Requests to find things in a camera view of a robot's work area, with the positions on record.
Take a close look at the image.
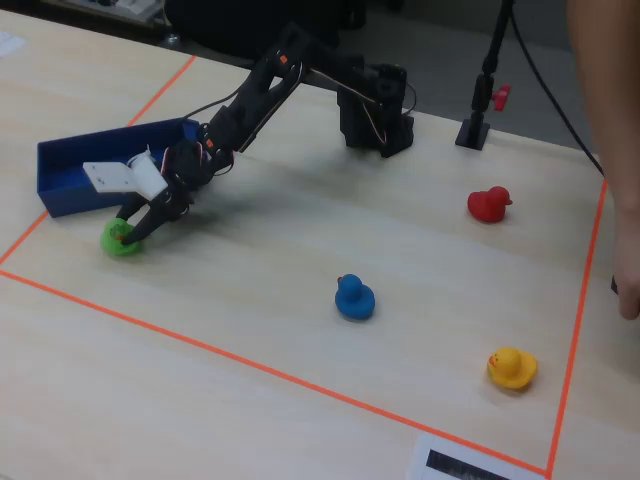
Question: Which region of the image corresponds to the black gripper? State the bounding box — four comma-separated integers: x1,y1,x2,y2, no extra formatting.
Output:
116,139,215,247

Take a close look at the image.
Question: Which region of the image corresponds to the green rubber duck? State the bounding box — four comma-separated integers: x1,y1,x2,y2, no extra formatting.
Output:
99,216,147,259

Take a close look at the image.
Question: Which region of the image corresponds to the bare person forearm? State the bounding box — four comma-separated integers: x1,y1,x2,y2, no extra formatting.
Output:
565,0,640,237

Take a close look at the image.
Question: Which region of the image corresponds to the blue plastic box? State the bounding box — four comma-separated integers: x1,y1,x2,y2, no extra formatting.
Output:
36,117,202,219

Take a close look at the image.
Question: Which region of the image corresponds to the blue rubber duck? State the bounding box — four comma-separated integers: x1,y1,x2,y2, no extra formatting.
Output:
333,273,377,322

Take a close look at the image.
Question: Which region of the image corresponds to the red rubber duck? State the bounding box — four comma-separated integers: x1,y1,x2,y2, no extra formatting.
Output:
466,185,514,224

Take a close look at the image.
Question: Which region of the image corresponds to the yellow rubber duck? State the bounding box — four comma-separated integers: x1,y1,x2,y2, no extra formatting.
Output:
486,346,539,392

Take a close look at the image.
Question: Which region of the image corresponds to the bare person hand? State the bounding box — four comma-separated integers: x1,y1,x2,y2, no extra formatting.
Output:
611,234,640,322

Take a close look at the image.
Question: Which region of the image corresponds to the orange tape strip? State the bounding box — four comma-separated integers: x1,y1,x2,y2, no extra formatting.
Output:
0,53,198,266
0,268,550,476
544,178,609,479

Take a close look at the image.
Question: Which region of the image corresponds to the background desk clutter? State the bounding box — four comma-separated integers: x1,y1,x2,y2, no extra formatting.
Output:
41,0,167,27

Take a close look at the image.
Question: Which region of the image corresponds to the plain white paper sheet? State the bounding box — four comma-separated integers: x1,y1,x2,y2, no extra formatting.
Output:
0,30,27,59

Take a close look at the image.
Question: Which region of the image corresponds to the red stand clamp knob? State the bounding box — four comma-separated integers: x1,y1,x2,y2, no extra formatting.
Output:
490,83,512,113

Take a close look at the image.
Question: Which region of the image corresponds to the white paper with black bar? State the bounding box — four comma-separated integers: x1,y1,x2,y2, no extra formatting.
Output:
405,433,547,480

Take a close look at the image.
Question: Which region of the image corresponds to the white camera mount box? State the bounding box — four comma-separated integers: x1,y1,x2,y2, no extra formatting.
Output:
81,148,169,200

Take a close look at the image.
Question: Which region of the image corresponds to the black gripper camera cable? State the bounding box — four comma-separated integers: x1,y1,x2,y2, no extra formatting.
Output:
181,88,247,124

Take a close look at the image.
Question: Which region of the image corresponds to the black camera stand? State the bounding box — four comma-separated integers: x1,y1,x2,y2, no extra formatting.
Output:
453,0,517,152

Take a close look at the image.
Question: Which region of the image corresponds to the black stand cable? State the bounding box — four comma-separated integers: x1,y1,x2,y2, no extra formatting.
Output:
507,0,607,177

